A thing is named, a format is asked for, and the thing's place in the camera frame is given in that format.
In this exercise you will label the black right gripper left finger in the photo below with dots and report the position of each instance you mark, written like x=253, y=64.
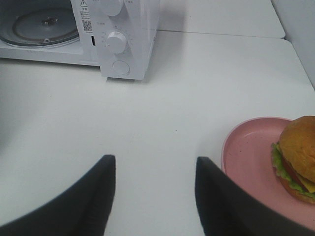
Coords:
x=81, y=210

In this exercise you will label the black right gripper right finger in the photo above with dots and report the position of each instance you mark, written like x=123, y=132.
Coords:
x=225, y=209

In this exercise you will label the pink plate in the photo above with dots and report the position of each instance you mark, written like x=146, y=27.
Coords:
x=246, y=159

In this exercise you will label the burger with lettuce and cheese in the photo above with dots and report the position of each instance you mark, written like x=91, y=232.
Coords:
x=293, y=158

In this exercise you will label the round white door button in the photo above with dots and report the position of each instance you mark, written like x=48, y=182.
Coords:
x=121, y=67

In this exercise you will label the white microwave oven body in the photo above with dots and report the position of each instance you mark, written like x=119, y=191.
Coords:
x=137, y=20

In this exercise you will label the glass microwave turntable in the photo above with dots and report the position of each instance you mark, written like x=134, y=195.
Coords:
x=40, y=27

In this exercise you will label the white warning label sticker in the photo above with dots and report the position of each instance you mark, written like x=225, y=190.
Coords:
x=85, y=17

